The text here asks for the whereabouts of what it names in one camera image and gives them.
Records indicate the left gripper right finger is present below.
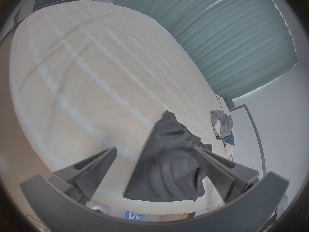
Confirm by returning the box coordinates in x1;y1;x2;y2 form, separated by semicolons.
194;146;259;205

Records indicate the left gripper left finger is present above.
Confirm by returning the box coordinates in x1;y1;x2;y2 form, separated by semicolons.
49;147;118;201

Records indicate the black T-shirt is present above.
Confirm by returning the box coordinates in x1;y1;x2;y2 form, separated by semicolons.
124;110;213;202

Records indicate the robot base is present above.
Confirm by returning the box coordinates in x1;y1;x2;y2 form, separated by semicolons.
87;200;161;224

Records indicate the pile of clothes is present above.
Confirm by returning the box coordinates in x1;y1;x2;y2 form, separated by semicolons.
210;109;236;154

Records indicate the bed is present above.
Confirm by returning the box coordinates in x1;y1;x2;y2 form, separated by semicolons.
9;0;267;223

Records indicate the white printed pillow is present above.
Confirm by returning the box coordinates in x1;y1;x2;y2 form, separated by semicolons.
215;94;230;113

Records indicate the blue-green curtain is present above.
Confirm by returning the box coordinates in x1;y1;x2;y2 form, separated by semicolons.
112;0;299;98

